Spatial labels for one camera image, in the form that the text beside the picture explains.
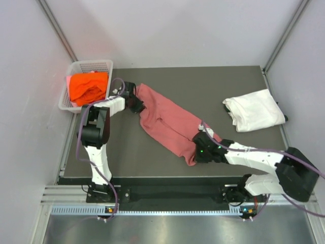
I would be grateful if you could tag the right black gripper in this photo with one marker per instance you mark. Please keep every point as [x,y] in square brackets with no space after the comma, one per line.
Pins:
[200,159]

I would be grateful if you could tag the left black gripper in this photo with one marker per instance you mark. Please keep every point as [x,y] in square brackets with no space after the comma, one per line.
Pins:
[139,107]

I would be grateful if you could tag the salmon pink t shirt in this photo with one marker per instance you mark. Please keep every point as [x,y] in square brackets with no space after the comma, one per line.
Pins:
[169,124]

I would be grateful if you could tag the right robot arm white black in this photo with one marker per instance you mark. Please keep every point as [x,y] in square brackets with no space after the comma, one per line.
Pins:
[284,172]

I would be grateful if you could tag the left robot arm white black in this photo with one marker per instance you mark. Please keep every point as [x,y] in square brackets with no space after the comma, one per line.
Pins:
[93,134]

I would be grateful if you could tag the magenta shirt in basket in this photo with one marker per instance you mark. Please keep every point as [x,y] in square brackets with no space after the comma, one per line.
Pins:
[96,102]

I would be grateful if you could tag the white plastic laundry basket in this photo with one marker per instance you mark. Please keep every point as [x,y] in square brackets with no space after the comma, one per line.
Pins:
[85,66]

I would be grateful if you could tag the orange t shirt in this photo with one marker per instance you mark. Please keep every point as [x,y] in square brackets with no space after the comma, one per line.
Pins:
[86,88]

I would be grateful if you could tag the folded white t shirt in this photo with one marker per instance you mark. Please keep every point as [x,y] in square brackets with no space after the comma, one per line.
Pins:
[254,111]

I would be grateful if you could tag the light pink shirt in basket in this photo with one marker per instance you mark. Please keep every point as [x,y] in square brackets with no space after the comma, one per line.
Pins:
[68,79]

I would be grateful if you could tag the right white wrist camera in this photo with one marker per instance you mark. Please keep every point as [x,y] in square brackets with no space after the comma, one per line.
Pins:
[202,127]

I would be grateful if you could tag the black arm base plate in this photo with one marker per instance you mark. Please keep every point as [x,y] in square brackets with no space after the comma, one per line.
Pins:
[161,196]

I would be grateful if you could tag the grey slotted cable duct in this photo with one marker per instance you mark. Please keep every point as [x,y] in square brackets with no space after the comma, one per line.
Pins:
[101,210]

